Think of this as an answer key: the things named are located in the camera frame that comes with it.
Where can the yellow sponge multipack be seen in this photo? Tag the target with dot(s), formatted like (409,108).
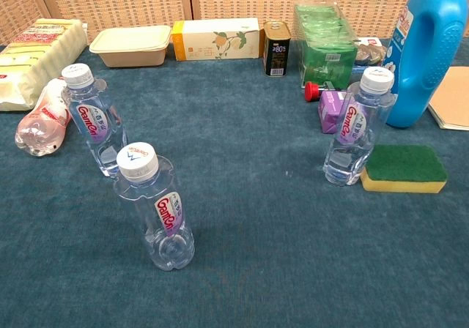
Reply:
(36,57)

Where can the clear Ganten water bottle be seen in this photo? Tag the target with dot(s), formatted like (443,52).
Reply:
(161,214)
(91,123)
(351,130)

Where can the blister pack of clips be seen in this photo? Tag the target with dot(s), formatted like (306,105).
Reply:
(370,53)

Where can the small purple box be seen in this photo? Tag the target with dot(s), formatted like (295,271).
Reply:
(329,112)

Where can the red push button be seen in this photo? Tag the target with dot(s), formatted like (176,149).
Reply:
(312,91)

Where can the green yellow sponge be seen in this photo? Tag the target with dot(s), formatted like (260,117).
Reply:
(403,165)

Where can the beige lidded lunch box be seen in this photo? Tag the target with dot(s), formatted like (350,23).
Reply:
(130,46)

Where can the clear box green sachets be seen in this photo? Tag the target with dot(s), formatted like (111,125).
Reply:
(322,46)

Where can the brown spiral notebook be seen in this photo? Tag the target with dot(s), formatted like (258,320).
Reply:
(452,101)

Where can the teal table cloth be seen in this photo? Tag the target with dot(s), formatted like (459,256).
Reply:
(256,196)

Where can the blue detergent bottle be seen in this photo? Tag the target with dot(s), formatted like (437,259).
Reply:
(414,86)

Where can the white orange tea box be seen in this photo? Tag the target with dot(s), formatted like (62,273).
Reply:
(216,39)

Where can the pink drink bottle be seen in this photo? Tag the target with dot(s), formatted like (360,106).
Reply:
(40,123)

